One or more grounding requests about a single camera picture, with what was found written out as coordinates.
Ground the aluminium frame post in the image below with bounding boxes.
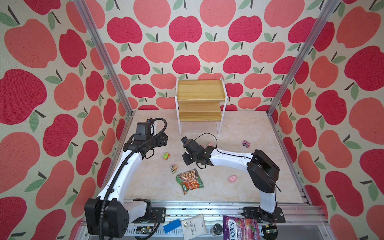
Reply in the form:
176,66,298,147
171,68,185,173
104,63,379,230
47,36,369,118
74,0,133,117
267,0,341,119

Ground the green orange dump truck toy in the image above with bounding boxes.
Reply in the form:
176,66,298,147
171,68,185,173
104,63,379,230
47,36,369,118
163,153,171,160

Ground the left aluminium frame post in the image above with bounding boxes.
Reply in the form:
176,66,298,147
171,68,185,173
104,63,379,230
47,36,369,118
74,0,133,117

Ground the white paper packet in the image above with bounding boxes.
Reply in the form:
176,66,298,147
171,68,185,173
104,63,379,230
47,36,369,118
181,214,208,240

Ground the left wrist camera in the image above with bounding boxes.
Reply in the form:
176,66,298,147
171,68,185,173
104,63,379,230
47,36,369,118
134,119,156,142

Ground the wooden two-tier shelf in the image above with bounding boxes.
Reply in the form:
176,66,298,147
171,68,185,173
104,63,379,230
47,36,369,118
175,77,229,135

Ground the front aluminium rail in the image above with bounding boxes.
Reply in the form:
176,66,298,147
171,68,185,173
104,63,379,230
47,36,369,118
74,199,334,240

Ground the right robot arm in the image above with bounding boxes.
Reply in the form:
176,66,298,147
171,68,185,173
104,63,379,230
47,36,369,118
181,137,286,224

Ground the green snack bag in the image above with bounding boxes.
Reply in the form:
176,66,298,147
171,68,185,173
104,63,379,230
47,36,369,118
176,169,204,195

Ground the round metal can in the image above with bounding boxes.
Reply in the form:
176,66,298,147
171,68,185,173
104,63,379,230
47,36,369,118
211,224,223,236

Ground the blue card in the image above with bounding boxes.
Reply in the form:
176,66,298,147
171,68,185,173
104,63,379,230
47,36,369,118
164,219,182,234

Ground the right aluminium frame post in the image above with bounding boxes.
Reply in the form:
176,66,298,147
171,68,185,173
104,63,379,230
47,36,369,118
267,0,341,119

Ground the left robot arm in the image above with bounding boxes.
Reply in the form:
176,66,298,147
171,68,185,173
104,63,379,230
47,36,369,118
84,118,168,240

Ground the purple Fox's candy bag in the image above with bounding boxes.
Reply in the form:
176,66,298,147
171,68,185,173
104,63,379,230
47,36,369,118
223,216,260,240

